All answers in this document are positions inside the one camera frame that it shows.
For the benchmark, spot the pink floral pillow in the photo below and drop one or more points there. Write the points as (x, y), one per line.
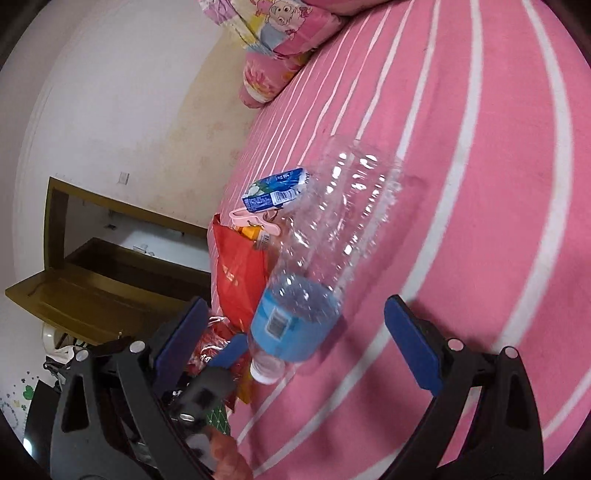
(268, 78)

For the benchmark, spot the dark glossy furniture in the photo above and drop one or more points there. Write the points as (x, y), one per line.
(39, 415)

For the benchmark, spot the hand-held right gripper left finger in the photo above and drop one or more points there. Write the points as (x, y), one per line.
(178, 337)

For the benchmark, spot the orange cardboard box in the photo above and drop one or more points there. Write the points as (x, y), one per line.
(254, 233)

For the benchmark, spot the small blue drink carton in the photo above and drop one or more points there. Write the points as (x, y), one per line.
(272, 189)

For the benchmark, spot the wooden door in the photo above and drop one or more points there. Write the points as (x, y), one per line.
(83, 300)

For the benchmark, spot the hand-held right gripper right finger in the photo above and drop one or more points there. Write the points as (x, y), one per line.
(411, 341)

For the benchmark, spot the cartoon sheep quilt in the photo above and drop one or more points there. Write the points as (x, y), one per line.
(277, 27)

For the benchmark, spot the white wall switch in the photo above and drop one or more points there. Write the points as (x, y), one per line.
(123, 178)

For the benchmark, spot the person's left hand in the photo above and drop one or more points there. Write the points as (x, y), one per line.
(228, 457)

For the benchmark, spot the red plastic bag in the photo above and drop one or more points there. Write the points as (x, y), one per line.
(235, 281)

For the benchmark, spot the green patterned packet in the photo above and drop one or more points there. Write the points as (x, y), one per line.
(218, 417)

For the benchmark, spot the green wall stickers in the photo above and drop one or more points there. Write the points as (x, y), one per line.
(25, 393)

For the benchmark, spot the white plastic chair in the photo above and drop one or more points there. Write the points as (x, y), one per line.
(48, 339)

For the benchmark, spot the clear plastic bottle blue label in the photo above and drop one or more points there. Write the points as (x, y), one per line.
(295, 323)

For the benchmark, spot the pink plastic clip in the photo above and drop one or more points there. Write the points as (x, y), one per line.
(244, 215)

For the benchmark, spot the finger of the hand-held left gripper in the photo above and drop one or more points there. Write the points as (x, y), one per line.
(229, 353)

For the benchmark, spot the pink striped bed sheet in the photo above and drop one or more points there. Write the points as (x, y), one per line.
(461, 184)

